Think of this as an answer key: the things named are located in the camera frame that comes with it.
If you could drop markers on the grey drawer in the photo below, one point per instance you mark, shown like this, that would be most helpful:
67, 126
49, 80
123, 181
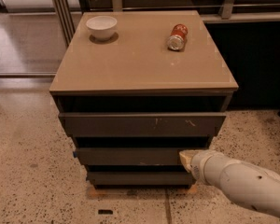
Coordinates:
142, 124
131, 155
139, 178

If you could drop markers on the metal railing frame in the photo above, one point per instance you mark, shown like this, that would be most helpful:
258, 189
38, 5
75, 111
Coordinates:
212, 11

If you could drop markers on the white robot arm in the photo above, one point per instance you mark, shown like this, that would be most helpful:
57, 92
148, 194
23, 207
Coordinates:
245, 184

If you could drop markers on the wooden base board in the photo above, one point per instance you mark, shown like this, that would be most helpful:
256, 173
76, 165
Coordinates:
130, 190

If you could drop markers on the white ceramic bowl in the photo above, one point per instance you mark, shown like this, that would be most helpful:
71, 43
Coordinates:
102, 27

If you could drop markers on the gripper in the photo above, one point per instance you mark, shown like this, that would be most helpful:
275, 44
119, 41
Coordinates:
200, 166

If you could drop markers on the orange soda can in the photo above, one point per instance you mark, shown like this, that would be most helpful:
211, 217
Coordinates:
177, 38

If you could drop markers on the grey drawer cabinet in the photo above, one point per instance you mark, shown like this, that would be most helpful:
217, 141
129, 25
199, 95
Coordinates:
135, 72

